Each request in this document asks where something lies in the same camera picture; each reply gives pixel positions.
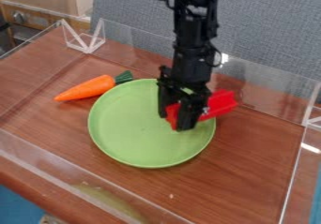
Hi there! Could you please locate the green round plate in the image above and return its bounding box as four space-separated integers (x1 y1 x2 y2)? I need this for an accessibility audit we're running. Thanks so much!
88 79 215 169

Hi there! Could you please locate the wooden cabinet with knob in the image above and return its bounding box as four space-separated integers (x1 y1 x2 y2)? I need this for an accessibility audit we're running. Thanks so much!
0 1 91 59

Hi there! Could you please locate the clear acrylic tray enclosure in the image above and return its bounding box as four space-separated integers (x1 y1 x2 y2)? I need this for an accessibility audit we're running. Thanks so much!
0 21 321 224

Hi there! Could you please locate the clear acrylic triangle bracket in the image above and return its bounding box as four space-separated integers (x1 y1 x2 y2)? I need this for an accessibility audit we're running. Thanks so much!
61 20 106 53

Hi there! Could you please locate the orange toy carrot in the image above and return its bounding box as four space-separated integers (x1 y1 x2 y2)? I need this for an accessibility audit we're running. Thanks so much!
53 70 132 101

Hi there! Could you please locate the red plastic block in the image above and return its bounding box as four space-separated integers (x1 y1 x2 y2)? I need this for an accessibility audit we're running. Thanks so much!
166 90 238 130

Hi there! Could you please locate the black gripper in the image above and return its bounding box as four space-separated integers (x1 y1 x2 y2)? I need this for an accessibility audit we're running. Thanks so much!
156 45 221 131

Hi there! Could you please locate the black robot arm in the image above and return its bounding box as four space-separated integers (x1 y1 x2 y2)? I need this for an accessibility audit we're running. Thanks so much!
156 0 218 131

